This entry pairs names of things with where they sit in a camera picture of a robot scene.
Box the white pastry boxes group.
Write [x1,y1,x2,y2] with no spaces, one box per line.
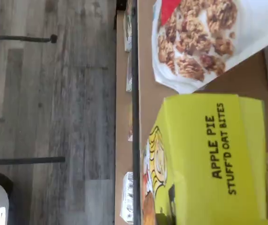
[114,0,134,225]

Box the black metal stand leg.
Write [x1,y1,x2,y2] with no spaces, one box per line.
[0,156,66,165]
[0,34,58,45]

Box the wooden shelf board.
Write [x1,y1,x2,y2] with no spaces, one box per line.
[136,0,268,225]

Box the black metal shelf rack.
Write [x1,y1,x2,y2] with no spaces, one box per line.
[114,0,141,225]

